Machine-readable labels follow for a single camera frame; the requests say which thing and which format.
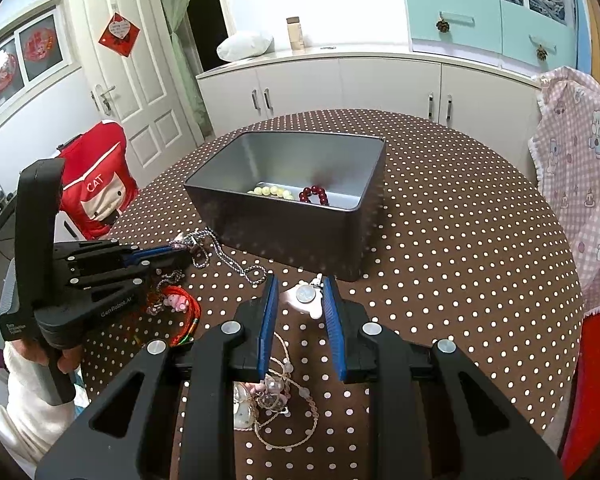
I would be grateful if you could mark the white sideboard cabinet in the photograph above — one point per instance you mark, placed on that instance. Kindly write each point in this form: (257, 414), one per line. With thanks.
(380, 85)

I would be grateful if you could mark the teal two-drawer chest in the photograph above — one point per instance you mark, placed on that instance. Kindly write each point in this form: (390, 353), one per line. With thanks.
(480, 35)

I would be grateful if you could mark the person's left hand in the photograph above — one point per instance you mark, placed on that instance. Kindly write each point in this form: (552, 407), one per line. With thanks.
(70, 360)

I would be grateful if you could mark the white low cabinet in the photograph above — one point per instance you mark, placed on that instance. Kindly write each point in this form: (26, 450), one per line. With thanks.
(66, 216)

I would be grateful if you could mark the white pillow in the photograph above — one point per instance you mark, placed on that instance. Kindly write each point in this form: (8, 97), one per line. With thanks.
(244, 46)

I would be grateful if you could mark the red cloth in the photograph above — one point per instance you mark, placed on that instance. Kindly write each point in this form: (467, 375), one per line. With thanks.
(595, 385)

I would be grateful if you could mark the green curtain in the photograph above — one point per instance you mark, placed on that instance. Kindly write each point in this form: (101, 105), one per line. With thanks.
(180, 35)

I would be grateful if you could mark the white framed red picture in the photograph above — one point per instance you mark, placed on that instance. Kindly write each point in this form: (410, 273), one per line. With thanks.
(40, 50)

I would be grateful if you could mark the person's left forearm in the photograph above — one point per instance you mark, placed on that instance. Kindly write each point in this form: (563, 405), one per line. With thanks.
(25, 410)

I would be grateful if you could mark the pale round jade pendant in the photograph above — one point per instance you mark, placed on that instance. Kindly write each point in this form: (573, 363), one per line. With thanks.
(305, 294)

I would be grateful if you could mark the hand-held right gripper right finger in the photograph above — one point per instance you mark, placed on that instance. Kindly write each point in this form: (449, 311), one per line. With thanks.
(332, 330)

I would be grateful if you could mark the grey metal box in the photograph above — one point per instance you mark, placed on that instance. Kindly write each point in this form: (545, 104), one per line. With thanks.
(280, 245)

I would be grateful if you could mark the red chair cover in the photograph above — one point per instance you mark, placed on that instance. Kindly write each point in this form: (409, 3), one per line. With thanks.
(100, 160)

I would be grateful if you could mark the beige jar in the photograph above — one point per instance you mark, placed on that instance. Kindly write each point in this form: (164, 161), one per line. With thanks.
(294, 35)

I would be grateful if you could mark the red diamond door decoration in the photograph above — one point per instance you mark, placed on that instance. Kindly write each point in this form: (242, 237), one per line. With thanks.
(120, 34)

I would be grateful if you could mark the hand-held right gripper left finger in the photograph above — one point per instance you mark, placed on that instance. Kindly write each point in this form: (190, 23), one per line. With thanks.
(267, 330)

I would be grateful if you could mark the white panel door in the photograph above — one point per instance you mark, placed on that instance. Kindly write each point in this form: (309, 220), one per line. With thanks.
(145, 85)

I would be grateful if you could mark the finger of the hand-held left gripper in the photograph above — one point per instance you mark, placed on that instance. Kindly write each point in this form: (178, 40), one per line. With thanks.
(150, 254)
(170, 262)

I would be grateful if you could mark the pink printed blanket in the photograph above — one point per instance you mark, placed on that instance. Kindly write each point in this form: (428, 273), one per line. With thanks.
(580, 160)

